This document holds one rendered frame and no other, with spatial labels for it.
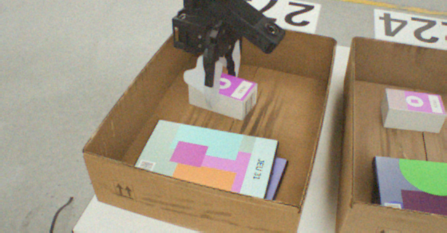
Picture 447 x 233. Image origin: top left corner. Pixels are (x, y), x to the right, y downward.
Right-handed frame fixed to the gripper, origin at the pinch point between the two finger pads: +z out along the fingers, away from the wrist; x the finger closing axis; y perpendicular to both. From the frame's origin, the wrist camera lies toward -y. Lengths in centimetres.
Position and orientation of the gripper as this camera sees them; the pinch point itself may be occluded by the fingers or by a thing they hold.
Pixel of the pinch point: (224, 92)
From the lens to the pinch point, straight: 71.9
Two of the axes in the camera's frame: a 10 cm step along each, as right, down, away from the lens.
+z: 0.0, 7.7, 6.4
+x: -4.7, 5.7, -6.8
